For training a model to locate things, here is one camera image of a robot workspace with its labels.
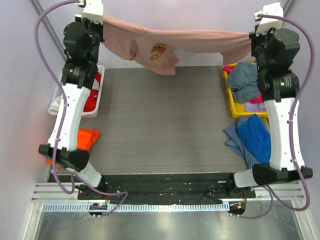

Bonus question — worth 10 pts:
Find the magenta cloth in bin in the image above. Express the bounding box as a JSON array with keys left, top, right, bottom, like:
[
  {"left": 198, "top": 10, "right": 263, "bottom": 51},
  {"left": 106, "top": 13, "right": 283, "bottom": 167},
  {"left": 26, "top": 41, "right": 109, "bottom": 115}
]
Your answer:
[{"left": 223, "top": 64, "right": 265, "bottom": 105}]

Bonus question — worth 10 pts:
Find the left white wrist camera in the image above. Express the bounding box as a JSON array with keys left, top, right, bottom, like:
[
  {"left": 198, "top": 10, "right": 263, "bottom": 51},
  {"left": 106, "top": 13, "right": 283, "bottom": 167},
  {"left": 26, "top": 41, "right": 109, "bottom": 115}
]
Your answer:
[{"left": 75, "top": 0, "right": 104, "bottom": 25}]

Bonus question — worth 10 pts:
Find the orange folded t shirt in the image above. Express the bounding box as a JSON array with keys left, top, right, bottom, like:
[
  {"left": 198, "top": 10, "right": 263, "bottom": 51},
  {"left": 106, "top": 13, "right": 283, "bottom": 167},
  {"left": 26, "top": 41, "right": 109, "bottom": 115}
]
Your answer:
[{"left": 55, "top": 128, "right": 101, "bottom": 170}]

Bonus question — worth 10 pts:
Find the white plastic basket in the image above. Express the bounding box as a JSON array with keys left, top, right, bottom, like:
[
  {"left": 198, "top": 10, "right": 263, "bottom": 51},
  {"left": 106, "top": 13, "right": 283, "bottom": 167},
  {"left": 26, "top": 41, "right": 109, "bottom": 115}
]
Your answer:
[{"left": 50, "top": 64, "right": 105, "bottom": 118}]

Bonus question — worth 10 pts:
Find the grey blue t shirt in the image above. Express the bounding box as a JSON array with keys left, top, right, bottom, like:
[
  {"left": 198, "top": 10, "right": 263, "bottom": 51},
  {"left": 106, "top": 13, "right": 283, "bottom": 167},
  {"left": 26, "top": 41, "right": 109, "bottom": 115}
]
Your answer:
[{"left": 226, "top": 61, "right": 262, "bottom": 103}]

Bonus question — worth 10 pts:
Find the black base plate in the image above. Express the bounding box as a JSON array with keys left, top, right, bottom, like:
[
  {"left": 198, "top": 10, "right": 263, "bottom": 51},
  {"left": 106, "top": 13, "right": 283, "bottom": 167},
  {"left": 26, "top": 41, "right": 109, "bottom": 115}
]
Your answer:
[{"left": 48, "top": 171, "right": 257, "bottom": 205}]

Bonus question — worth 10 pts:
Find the yellow plastic bin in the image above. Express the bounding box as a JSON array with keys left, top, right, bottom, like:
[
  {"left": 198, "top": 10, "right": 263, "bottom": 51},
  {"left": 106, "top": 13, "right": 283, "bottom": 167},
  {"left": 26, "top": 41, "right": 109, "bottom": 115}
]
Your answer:
[{"left": 222, "top": 63, "right": 268, "bottom": 119}]

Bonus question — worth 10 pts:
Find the red cloth in basket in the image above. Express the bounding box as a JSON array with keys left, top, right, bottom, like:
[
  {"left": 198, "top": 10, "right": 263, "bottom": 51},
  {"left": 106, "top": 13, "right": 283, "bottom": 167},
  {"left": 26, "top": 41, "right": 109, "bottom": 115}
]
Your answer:
[{"left": 83, "top": 72, "right": 102, "bottom": 113}]

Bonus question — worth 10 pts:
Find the white cloth in basket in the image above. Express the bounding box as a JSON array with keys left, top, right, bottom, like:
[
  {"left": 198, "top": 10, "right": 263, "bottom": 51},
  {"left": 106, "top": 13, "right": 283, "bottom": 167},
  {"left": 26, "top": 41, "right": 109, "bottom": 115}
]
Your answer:
[{"left": 47, "top": 95, "right": 62, "bottom": 116}]

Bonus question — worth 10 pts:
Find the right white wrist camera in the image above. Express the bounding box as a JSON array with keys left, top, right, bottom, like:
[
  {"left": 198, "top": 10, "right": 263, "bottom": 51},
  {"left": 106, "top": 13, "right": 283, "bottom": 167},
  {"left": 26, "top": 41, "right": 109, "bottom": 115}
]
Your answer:
[{"left": 254, "top": 2, "right": 285, "bottom": 36}]

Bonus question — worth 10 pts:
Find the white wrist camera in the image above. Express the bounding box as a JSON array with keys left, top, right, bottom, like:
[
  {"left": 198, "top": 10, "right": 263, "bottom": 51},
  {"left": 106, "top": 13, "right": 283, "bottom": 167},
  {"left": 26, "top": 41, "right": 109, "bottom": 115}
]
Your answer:
[
  {"left": 254, "top": 2, "right": 285, "bottom": 36},
  {"left": 75, "top": 0, "right": 104, "bottom": 25}
]

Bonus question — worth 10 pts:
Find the lilac cloth in bin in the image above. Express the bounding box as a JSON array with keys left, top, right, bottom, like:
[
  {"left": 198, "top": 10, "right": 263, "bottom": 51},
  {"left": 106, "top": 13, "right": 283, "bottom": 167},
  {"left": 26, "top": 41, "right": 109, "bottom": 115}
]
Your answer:
[{"left": 243, "top": 102, "right": 267, "bottom": 113}]

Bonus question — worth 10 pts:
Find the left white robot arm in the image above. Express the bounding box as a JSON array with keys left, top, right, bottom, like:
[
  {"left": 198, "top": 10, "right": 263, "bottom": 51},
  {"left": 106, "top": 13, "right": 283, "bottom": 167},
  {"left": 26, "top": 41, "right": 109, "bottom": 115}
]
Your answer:
[{"left": 38, "top": 16, "right": 107, "bottom": 200}]

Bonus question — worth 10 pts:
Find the blue checkered shirt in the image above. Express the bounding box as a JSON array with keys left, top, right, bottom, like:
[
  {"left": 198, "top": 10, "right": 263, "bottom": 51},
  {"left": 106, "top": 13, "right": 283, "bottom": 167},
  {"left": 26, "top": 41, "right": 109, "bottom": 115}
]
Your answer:
[{"left": 223, "top": 116, "right": 260, "bottom": 169}]

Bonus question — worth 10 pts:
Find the blue folded t shirt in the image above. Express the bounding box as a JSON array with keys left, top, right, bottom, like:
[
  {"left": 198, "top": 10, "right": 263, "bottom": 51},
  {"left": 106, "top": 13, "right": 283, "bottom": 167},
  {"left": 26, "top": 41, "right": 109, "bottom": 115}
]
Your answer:
[{"left": 237, "top": 114, "right": 271, "bottom": 164}]

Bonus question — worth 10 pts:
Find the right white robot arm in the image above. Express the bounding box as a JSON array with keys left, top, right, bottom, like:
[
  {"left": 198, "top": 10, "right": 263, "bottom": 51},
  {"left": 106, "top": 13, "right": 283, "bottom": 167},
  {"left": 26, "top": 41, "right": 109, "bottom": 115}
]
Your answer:
[{"left": 225, "top": 28, "right": 313, "bottom": 198}]

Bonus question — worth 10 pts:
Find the white slotted cable duct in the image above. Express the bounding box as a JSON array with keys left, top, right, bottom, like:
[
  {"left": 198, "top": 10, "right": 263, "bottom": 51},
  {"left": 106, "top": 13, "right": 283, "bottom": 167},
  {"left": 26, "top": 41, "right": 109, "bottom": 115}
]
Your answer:
[{"left": 42, "top": 202, "right": 230, "bottom": 213}]

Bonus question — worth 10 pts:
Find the pink printed t shirt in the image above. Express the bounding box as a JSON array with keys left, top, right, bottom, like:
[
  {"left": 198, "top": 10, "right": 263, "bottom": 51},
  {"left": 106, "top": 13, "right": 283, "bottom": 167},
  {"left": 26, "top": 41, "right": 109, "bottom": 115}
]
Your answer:
[{"left": 103, "top": 14, "right": 251, "bottom": 76}]

